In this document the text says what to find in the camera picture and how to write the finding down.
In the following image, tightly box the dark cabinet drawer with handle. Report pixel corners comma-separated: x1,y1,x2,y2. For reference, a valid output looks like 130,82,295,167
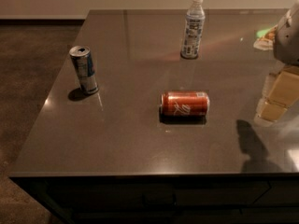
49,182,269,211

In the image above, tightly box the clear plastic water bottle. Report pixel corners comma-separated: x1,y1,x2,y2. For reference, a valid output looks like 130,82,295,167
180,0,206,59

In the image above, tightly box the red coke can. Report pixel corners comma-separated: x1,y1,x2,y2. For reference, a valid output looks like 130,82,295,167
161,91,210,117

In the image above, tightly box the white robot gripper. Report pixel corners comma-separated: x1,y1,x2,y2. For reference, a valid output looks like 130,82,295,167
254,0,299,127

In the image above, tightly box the blue silver energy drink can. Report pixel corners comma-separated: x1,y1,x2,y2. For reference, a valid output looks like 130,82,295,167
69,46,98,95

